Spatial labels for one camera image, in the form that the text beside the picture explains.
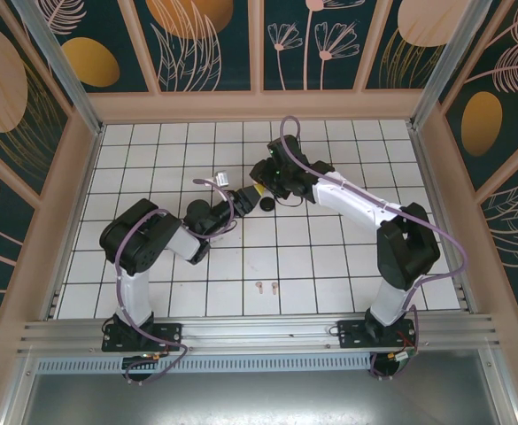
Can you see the black earbud charging case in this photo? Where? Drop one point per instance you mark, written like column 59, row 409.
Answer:
column 267, row 204

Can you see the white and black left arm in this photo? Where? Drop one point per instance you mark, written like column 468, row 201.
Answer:
column 134, row 292

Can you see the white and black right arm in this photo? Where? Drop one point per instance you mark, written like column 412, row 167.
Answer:
column 351, row 199

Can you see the round black base electronics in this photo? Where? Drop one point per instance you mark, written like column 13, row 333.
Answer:
column 391, row 365
column 141, row 369

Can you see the grey metal front panel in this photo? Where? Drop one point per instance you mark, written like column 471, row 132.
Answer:
column 258, row 398

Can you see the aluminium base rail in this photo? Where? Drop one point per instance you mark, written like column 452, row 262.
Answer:
column 258, row 332

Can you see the aluminium corner post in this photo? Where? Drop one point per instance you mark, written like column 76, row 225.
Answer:
column 65, row 75
column 442, row 66

